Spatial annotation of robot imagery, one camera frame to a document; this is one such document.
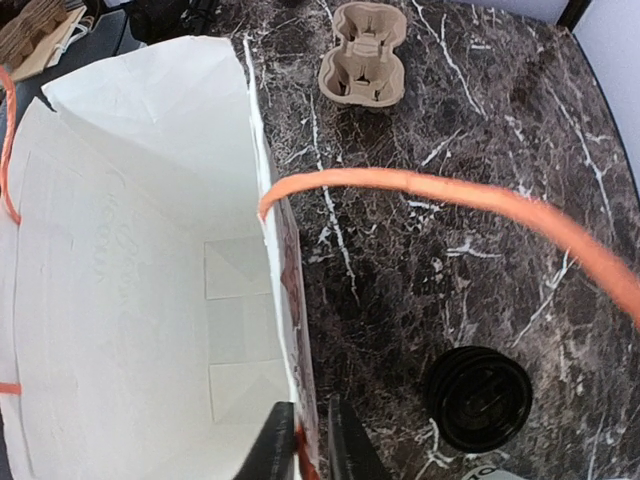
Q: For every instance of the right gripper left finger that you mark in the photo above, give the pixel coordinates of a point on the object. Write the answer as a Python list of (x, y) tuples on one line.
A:
[(271, 456)]

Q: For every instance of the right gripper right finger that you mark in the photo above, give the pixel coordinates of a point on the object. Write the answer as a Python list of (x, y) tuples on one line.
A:
[(351, 453)]

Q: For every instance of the white paper takeout bag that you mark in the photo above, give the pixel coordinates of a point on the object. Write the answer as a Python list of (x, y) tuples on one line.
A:
[(152, 307)]

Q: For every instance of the brown pulp cup carrier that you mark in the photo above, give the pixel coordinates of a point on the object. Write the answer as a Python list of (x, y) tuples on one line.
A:
[(363, 70)]

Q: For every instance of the white cup holding straws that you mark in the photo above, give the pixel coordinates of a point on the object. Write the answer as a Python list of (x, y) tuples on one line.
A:
[(488, 472)]

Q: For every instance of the stack of black lids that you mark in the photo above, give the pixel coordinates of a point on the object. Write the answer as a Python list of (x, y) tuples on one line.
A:
[(479, 398)]

